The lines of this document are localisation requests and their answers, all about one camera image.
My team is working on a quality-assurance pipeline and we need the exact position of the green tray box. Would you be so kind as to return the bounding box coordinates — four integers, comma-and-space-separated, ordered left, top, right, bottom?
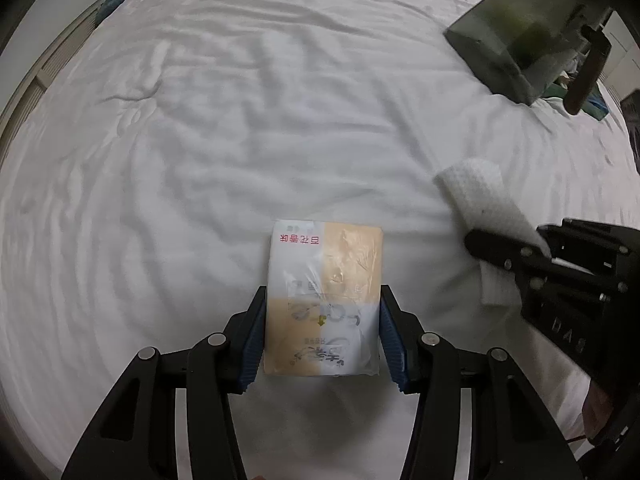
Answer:
541, 82, 610, 122

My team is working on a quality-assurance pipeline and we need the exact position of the white bed sheet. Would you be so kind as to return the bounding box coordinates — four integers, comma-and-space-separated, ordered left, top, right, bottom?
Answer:
1, 0, 639, 479

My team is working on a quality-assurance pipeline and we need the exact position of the teal cloth at bedside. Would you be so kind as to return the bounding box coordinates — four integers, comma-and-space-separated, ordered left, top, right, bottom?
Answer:
94, 0, 125, 27

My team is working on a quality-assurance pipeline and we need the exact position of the white waffle cloth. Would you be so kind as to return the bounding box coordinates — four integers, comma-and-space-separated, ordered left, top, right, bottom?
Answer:
436, 158, 551, 307

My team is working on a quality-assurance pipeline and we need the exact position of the person's right hand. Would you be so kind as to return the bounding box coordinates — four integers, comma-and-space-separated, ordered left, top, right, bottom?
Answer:
582, 380, 612, 440

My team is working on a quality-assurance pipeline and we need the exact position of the packaged tissue pack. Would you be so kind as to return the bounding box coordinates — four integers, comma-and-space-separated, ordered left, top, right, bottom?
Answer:
264, 220, 383, 377

